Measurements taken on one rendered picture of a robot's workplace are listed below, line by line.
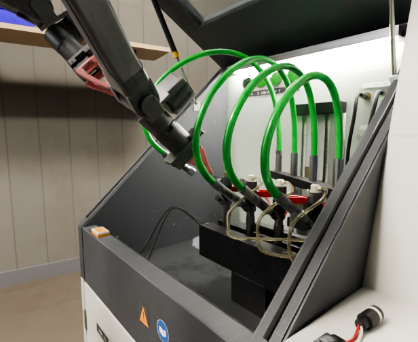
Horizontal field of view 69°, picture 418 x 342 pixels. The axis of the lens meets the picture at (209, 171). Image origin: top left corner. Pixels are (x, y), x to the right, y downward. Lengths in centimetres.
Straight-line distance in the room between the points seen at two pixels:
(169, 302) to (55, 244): 244
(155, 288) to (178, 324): 8
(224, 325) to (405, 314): 23
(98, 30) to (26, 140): 230
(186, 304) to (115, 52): 41
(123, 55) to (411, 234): 51
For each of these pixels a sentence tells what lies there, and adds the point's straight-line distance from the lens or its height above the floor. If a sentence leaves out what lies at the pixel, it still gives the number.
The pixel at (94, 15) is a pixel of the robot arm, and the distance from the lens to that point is 50.
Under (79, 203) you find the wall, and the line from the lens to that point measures 285.
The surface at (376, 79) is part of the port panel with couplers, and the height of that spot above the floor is 134.
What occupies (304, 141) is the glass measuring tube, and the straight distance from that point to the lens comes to 92.
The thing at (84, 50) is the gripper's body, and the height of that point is 140.
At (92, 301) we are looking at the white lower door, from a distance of 94.
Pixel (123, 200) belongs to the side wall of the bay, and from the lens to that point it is 95.
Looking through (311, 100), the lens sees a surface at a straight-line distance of 71.
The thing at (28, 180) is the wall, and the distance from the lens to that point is 279.
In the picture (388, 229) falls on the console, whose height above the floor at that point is 107.
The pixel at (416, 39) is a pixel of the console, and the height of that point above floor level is 135.
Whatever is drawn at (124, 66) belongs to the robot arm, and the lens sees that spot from 54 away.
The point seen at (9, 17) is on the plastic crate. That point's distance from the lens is 238.
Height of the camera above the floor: 121
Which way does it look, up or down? 7 degrees down
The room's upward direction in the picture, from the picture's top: straight up
